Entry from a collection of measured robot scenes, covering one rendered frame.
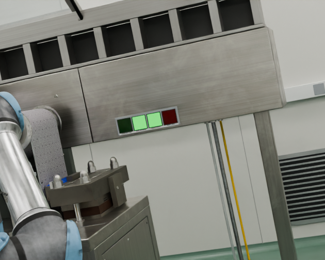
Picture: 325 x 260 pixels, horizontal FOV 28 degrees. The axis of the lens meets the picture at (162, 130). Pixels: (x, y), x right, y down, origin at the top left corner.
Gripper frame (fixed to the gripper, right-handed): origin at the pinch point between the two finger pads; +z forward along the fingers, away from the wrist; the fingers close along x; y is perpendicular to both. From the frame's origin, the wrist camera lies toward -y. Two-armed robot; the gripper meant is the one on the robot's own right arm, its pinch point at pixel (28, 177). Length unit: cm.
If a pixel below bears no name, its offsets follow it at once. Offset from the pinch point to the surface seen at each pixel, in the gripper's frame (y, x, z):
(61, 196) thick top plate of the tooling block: -8.9, -8.0, 4.3
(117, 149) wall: -15, 63, 274
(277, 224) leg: -42, -71, 57
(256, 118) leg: 1, -72, 57
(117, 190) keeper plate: -12.9, -21.4, 22.7
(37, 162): 3.5, -0.1, 9.0
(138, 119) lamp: 10, -30, 40
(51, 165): 0.9, 0.0, 19.6
